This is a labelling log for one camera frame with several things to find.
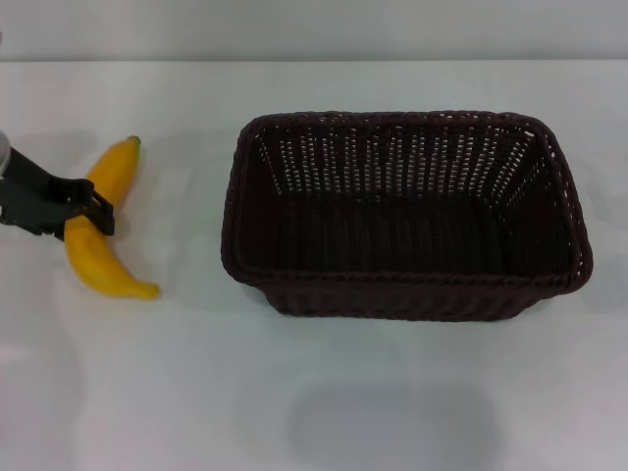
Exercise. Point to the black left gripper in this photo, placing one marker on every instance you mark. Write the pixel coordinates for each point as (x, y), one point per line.
(29, 196)

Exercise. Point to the yellow banana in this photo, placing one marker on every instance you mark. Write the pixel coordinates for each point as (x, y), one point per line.
(93, 260)

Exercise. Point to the dark brown woven basket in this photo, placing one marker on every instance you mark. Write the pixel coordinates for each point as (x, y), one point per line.
(402, 289)

